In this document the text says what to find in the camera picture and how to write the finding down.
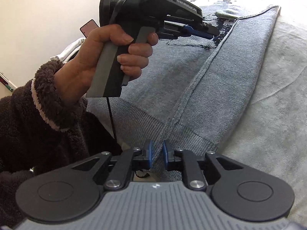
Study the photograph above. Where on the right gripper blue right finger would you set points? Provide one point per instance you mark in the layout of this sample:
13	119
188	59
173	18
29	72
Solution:
170	156

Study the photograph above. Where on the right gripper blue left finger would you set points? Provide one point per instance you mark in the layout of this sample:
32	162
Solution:
148	154

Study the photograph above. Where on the grey knitted cat sweater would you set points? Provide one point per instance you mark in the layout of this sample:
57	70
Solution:
194	90

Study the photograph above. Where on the person left hand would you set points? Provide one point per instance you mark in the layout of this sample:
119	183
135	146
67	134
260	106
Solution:
74	79

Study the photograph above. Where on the smartphone with pink screen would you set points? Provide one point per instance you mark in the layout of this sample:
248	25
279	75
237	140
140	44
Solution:
88	27

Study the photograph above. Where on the grey bed sheet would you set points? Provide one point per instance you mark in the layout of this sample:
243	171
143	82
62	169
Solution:
271	134

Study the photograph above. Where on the brown fleece left sleeve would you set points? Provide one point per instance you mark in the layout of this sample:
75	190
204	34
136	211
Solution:
39	133

